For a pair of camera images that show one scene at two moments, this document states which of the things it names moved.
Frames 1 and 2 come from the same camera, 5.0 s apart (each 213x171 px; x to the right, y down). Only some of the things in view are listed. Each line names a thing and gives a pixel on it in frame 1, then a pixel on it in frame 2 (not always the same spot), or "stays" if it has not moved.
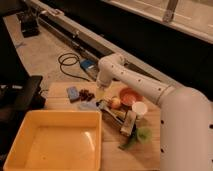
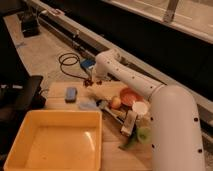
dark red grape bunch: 85,95 to 88,82
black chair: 19,94 stays
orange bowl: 130,96 stays
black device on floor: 29,24 stays
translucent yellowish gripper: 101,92 to 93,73
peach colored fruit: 115,102 stays
